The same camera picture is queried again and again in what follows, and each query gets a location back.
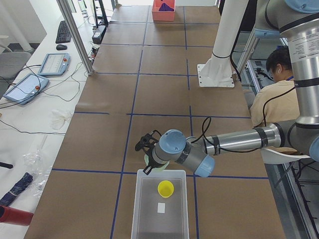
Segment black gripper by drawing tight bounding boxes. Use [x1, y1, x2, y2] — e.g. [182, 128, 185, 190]
[143, 157, 161, 175]

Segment pale green bowl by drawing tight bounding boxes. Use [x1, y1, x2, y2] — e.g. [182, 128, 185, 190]
[144, 154, 169, 172]

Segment yellow plastic cup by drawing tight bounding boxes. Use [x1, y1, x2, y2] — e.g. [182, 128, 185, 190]
[158, 180, 174, 199]

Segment purple cloth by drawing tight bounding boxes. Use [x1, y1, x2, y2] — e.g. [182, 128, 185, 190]
[159, 2, 174, 11]

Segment translucent plastic storage box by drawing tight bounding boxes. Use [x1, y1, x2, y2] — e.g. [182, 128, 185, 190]
[131, 169, 189, 239]

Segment black equipment box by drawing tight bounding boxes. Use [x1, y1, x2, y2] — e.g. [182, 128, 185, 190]
[92, 25, 107, 44]

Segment crumpled white gloves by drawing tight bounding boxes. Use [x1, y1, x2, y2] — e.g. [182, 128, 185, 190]
[50, 110, 73, 129]

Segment clear plastic bag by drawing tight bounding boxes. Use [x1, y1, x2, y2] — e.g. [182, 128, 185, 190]
[23, 149, 52, 198]

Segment folded dark blue umbrella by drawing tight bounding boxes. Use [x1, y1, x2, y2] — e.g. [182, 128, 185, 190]
[0, 172, 33, 207]

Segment light blue teach pendant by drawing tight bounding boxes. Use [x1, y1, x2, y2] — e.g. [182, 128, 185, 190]
[3, 73, 49, 105]
[38, 53, 70, 77]

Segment black tripod leg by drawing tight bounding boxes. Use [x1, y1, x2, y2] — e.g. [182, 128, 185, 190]
[0, 162, 13, 169]

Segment red bottle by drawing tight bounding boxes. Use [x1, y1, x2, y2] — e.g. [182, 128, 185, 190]
[0, 206, 34, 226]

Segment seated person in beige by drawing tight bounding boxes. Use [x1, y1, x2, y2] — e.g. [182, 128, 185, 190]
[249, 46, 300, 127]

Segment black computer mouse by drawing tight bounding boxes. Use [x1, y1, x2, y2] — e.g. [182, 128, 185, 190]
[56, 44, 68, 51]

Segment pink plastic bin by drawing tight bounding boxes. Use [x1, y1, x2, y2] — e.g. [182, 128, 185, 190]
[152, 0, 175, 21]

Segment black keyboard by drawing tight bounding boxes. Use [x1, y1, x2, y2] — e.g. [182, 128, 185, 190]
[55, 20, 71, 44]

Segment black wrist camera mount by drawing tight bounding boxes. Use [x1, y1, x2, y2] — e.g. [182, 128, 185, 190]
[135, 129, 161, 152]

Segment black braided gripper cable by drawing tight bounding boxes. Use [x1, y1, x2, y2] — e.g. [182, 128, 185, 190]
[190, 86, 297, 153]

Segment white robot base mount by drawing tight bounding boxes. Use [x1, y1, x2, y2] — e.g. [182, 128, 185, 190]
[197, 0, 249, 88]

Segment aluminium extrusion post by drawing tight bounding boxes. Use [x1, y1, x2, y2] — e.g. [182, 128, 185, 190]
[57, 0, 94, 76]

